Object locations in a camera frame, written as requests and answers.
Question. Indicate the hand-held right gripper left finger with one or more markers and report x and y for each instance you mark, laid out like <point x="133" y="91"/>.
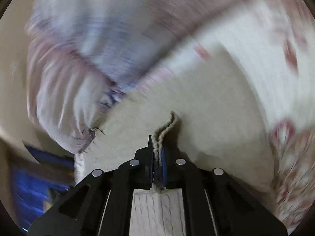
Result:
<point x="155" y="159"/>

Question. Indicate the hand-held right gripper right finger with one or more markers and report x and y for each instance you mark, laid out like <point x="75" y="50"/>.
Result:
<point x="164" y="164"/>

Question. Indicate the pink lavender-print pillow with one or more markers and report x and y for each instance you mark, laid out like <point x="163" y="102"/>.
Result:
<point x="64" y="103"/>

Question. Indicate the blue object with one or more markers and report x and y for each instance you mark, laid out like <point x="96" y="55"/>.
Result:
<point x="32" y="189"/>

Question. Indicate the pale blue lavender-print pillow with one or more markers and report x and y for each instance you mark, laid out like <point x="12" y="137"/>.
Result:
<point x="103" y="29"/>

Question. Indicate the white red floral bed sheet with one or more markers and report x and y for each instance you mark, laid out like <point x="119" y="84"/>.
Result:
<point x="265" y="61"/>

